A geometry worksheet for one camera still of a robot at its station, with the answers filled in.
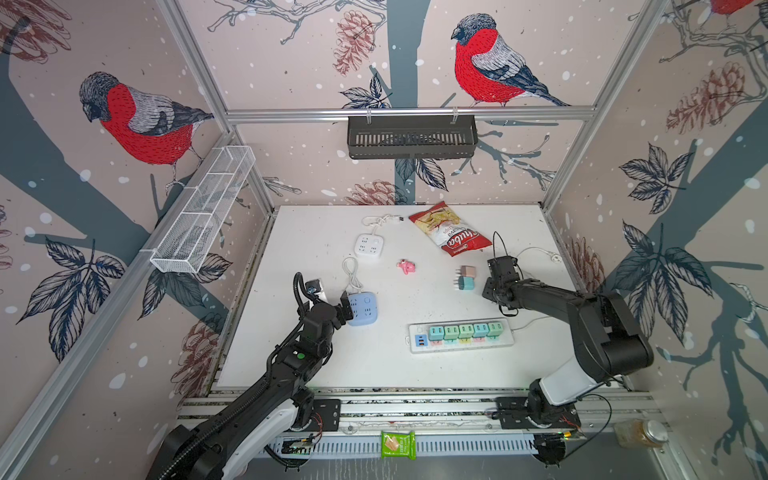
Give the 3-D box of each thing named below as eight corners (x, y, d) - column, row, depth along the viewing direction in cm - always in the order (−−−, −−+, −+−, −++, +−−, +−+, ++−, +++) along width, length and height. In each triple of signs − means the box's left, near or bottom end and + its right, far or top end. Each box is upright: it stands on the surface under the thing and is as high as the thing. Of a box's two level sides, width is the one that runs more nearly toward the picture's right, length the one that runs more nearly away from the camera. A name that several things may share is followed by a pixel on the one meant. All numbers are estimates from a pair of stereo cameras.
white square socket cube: (354, 256, 108) (353, 251, 105) (356, 238, 113) (355, 233, 111) (383, 256, 108) (382, 251, 105) (383, 238, 113) (383, 233, 111)
